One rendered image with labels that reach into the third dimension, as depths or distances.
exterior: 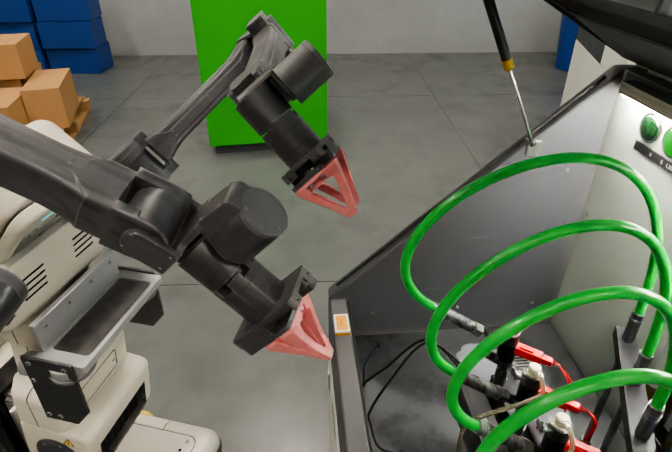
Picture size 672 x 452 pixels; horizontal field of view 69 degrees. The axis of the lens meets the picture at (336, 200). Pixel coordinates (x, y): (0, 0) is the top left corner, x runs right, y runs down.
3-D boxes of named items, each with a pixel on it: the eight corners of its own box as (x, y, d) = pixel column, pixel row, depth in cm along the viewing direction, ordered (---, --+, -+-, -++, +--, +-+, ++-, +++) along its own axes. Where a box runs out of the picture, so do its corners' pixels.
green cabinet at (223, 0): (313, 112, 484) (310, -34, 419) (327, 147, 411) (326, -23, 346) (215, 118, 470) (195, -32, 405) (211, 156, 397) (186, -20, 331)
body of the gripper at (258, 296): (302, 311, 51) (247, 266, 49) (243, 354, 55) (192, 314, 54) (315, 273, 56) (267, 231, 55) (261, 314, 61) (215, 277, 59)
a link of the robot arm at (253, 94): (233, 104, 67) (226, 101, 61) (270, 70, 66) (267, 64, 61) (268, 142, 68) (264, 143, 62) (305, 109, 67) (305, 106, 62)
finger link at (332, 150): (375, 185, 70) (331, 135, 69) (373, 198, 63) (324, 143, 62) (340, 214, 72) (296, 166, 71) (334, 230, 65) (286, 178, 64)
